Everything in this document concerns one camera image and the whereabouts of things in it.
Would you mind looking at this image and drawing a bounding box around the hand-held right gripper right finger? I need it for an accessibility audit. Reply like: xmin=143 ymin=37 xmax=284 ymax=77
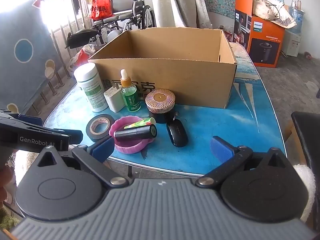
xmin=196 ymin=136 xmax=293 ymax=188

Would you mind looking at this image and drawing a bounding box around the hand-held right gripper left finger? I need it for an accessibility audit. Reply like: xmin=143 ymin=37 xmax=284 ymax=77
xmin=37 ymin=137 xmax=127 ymax=188

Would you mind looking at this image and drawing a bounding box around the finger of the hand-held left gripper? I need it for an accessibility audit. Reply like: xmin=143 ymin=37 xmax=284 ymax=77
xmin=0 ymin=109 xmax=43 ymax=131
xmin=50 ymin=128 xmax=83 ymax=146

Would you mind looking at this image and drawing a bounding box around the black electrical tape roll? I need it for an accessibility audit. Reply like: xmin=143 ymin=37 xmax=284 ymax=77
xmin=86 ymin=114 xmax=115 ymax=142

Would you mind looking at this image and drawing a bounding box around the pink plastic bowl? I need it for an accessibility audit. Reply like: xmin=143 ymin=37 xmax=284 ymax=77
xmin=110 ymin=116 xmax=155 ymax=154

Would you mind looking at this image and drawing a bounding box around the black cylindrical tube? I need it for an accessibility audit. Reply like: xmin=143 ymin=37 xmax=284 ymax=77
xmin=114 ymin=124 xmax=157 ymax=142

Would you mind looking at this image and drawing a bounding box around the green lip balm tube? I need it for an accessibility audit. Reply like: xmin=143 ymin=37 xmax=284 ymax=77
xmin=124 ymin=117 xmax=156 ymax=130

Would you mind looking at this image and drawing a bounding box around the black key fob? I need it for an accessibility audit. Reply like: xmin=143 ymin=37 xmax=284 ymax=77
xmin=166 ymin=111 xmax=188 ymax=147

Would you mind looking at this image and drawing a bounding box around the white charger plug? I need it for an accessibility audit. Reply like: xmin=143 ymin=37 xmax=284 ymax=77
xmin=103 ymin=87 xmax=125 ymax=113

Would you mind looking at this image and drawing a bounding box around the white bottle with green label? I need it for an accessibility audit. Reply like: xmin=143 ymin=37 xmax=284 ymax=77
xmin=73 ymin=62 xmax=108 ymax=112

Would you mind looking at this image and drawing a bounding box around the green dropper bottle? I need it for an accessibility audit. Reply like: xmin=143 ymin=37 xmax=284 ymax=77
xmin=120 ymin=69 xmax=141 ymax=112

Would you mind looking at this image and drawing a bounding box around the brown cardboard box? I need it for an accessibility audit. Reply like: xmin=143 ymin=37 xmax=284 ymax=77
xmin=87 ymin=28 xmax=238 ymax=110

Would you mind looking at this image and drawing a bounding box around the black jar with rose-gold lid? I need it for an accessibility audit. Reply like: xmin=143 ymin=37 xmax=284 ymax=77
xmin=145 ymin=89 xmax=177 ymax=124

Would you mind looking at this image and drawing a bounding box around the printed blue blanket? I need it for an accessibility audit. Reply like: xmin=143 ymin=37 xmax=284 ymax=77
xmin=0 ymin=0 xmax=63 ymax=114

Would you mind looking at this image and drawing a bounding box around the red and white plastic bag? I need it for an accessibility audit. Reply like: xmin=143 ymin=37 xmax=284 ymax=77
xmin=69 ymin=44 xmax=97 ymax=68

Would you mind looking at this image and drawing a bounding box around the black chair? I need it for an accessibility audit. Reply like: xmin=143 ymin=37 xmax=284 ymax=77
xmin=285 ymin=111 xmax=320 ymax=178

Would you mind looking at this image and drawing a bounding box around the white towel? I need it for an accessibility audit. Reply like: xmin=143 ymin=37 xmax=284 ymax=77
xmin=292 ymin=164 xmax=317 ymax=225

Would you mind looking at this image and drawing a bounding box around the white round ball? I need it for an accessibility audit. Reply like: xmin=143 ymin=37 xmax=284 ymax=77
xmin=106 ymin=29 xmax=123 ymax=43

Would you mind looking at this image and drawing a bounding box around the orange appliance box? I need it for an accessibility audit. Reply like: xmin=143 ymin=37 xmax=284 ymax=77
xmin=234 ymin=0 xmax=285 ymax=68

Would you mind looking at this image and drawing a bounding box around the metal railing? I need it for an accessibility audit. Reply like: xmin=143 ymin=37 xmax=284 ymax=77
xmin=41 ymin=0 xmax=100 ymax=100

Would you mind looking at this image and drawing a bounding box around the beige sun hat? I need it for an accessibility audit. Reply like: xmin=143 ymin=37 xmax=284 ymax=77
xmin=252 ymin=0 xmax=299 ymax=29

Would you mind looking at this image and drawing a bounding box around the grey curtain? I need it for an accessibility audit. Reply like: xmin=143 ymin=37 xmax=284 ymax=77
xmin=147 ymin=0 xmax=213 ymax=29

